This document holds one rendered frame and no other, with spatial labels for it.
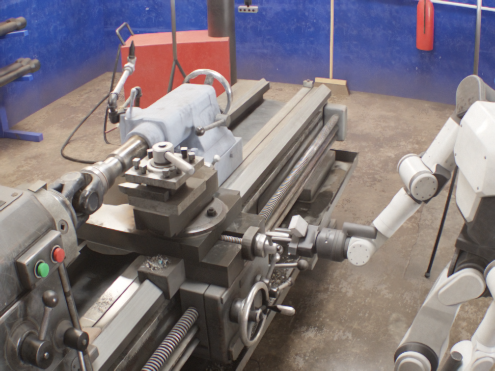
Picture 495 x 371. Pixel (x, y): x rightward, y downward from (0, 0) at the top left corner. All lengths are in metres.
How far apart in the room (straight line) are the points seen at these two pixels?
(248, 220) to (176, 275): 0.33
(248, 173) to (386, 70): 3.68
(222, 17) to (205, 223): 3.10
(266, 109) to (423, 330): 1.89
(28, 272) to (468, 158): 0.99
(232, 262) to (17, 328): 0.81
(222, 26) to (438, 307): 3.51
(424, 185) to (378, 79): 4.34
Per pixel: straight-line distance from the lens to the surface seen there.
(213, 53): 4.69
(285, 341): 2.78
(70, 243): 1.51
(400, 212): 1.63
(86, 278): 2.01
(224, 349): 1.87
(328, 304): 3.00
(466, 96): 1.57
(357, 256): 1.64
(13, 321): 1.14
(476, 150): 1.38
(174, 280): 1.75
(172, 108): 2.07
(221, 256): 1.77
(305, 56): 5.99
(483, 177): 1.34
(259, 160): 2.40
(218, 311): 1.77
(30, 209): 1.20
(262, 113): 3.23
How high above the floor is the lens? 1.85
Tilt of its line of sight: 27 degrees down
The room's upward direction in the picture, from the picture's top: 1 degrees counter-clockwise
